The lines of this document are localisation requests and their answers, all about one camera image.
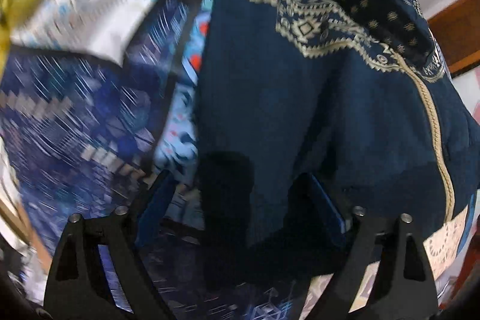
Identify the blue patchwork bed blanket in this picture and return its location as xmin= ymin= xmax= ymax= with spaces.
xmin=0 ymin=0 xmax=480 ymax=320

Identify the navy patterned zip hoodie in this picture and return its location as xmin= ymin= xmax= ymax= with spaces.
xmin=195 ymin=0 xmax=480 ymax=276

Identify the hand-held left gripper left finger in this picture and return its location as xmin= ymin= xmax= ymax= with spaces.
xmin=43 ymin=170 xmax=178 ymax=320

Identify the wooden wardrobe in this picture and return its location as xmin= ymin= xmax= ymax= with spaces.
xmin=427 ymin=0 xmax=480 ymax=75

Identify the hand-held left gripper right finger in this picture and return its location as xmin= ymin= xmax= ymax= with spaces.
xmin=292 ymin=173 xmax=440 ymax=320

